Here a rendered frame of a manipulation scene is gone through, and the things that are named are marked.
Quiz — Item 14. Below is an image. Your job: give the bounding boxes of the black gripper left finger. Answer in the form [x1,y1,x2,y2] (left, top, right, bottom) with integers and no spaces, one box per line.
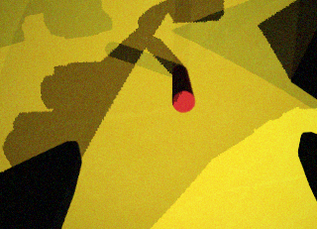
[0,142,82,229]

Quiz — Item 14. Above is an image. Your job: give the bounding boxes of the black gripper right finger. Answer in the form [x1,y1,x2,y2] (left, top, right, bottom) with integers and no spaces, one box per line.
[297,131,317,200]

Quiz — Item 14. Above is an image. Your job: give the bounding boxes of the dark red cylinder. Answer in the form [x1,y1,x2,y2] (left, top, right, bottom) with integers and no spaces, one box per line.
[173,66,194,113]

